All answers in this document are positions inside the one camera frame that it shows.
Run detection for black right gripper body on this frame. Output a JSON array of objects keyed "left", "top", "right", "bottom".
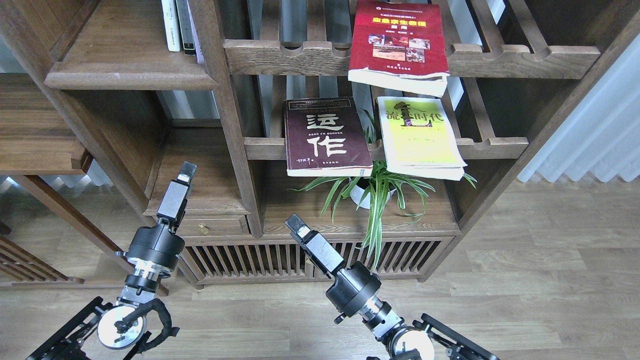
[{"left": 302, "top": 232, "right": 382, "bottom": 325}]

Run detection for green spider plant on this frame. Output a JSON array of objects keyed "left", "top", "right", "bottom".
[{"left": 292, "top": 109, "right": 478, "bottom": 271}]

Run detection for white upright book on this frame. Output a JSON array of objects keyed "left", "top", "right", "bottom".
[{"left": 161, "top": 0, "right": 182, "bottom": 52}]

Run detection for white curtain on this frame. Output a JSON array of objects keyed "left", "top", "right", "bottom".
[{"left": 518, "top": 38, "right": 640, "bottom": 183}]

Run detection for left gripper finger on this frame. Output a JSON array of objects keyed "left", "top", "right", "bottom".
[{"left": 177, "top": 161, "right": 198, "bottom": 185}]

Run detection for maroon book white characters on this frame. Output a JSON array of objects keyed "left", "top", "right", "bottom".
[{"left": 284, "top": 96, "right": 373, "bottom": 177}]

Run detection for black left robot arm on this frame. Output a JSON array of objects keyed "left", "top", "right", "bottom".
[{"left": 29, "top": 162, "right": 197, "bottom": 360}]

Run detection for red book with photos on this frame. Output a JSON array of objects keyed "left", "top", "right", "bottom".
[{"left": 347, "top": 0, "right": 450, "bottom": 97}]

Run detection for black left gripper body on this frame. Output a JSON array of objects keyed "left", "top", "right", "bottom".
[{"left": 116, "top": 181, "right": 191, "bottom": 279}]

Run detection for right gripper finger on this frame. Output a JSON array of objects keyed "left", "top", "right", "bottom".
[{"left": 285, "top": 214, "right": 314, "bottom": 245}]

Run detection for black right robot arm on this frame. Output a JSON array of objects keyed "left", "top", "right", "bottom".
[{"left": 286, "top": 214, "right": 496, "bottom": 360}]

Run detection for pale upright book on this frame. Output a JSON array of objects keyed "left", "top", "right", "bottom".
[{"left": 187, "top": 0, "right": 205, "bottom": 64}]

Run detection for yellow green book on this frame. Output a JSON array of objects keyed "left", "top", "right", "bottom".
[{"left": 377, "top": 96, "right": 466, "bottom": 181}]

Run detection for brass drawer knob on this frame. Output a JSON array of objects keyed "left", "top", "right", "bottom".
[{"left": 198, "top": 223, "right": 210, "bottom": 235}]

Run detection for dark upright book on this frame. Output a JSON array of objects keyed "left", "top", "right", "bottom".
[{"left": 176, "top": 0, "right": 196, "bottom": 56}]

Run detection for white plant pot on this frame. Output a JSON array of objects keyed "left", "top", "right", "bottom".
[{"left": 349, "top": 178, "right": 397, "bottom": 212}]

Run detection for dark wooden bookshelf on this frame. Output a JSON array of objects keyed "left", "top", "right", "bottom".
[{"left": 1, "top": 0, "right": 639, "bottom": 285}]

